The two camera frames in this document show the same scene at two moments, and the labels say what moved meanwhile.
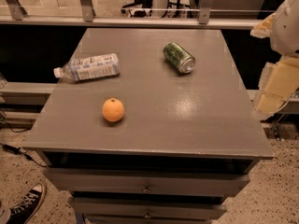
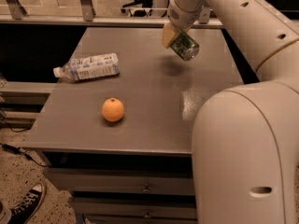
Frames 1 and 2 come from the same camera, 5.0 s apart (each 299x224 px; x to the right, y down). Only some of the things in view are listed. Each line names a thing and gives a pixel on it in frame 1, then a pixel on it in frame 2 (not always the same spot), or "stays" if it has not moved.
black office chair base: [144, 6] stays
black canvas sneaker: [26, 208] stays
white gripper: [287, 32] to [181, 17]
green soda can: [179, 57] to [185, 46]
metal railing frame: [12, 13] stays
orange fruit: [113, 110] stays
